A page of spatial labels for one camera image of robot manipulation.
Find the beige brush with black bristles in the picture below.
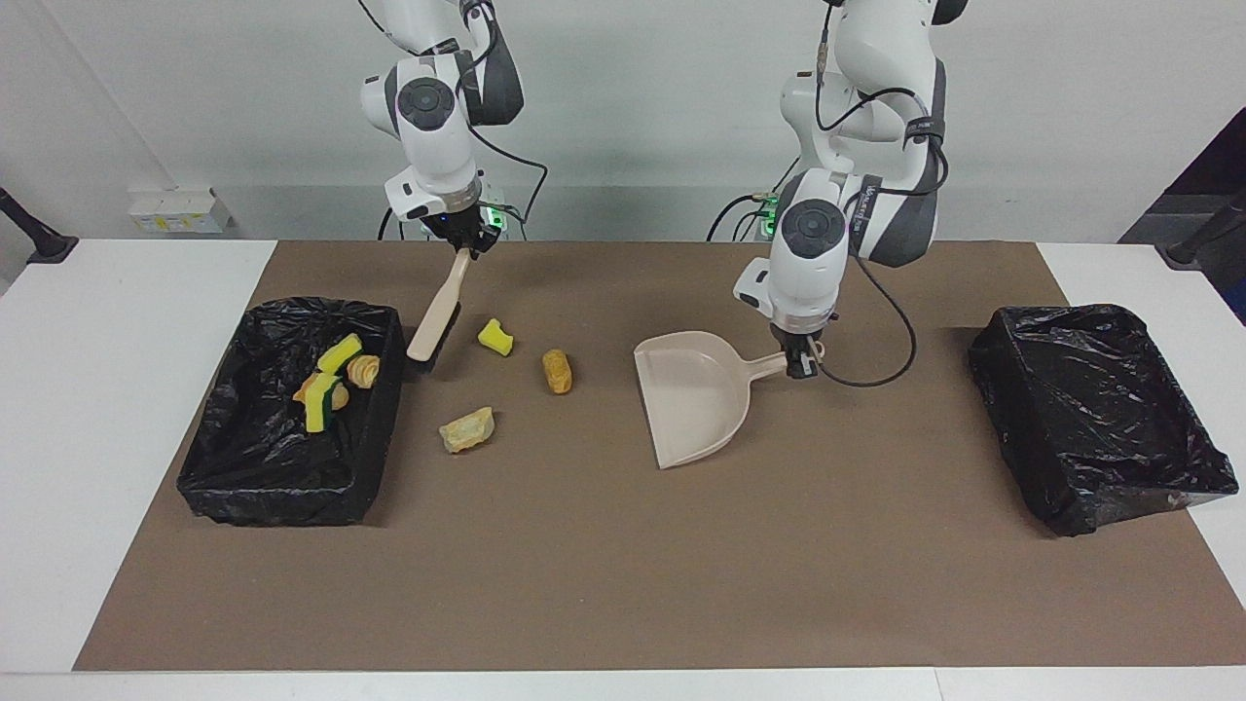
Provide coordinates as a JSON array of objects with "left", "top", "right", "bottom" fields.
[{"left": 406, "top": 248, "right": 474, "bottom": 363}]

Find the beige plastic dustpan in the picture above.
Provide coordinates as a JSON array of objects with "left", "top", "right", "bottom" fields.
[{"left": 634, "top": 331, "right": 828, "bottom": 470}]

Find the pale bread crust chunk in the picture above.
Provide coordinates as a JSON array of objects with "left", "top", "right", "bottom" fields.
[{"left": 438, "top": 407, "right": 497, "bottom": 455}]

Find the black bag lined bin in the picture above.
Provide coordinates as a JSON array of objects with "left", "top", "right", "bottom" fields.
[
  {"left": 969, "top": 304, "right": 1239, "bottom": 537},
  {"left": 175, "top": 299, "right": 407, "bottom": 528}
]

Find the brown table mat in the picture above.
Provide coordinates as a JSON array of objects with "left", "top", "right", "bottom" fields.
[{"left": 73, "top": 240, "right": 1246, "bottom": 671}]

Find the black stand pole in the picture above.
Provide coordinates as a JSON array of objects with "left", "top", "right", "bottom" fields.
[
  {"left": 0, "top": 187, "right": 79, "bottom": 264},
  {"left": 1156, "top": 190, "right": 1246, "bottom": 269}
]

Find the black base power cable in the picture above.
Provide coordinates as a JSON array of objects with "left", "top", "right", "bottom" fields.
[
  {"left": 706, "top": 190, "right": 780, "bottom": 241},
  {"left": 378, "top": 195, "right": 421, "bottom": 241}
]

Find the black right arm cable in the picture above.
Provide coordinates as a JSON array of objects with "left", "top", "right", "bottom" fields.
[{"left": 355, "top": 0, "right": 549, "bottom": 240}]

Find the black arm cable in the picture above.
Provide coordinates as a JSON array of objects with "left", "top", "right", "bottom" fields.
[
  {"left": 355, "top": 0, "right": 549, "bottom": 240},
  {"left": 813, "top": 0, "right": 952, "bottom": 388}
]

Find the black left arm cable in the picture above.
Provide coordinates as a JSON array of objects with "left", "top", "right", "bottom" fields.
[{"left": 813, "top": 0, "right": 952, "bottom": 388}]

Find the white wall power strip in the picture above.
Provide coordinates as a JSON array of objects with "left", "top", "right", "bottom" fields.
[{"left": 128, "top": 188, "right": 233, "bottom": 235}]

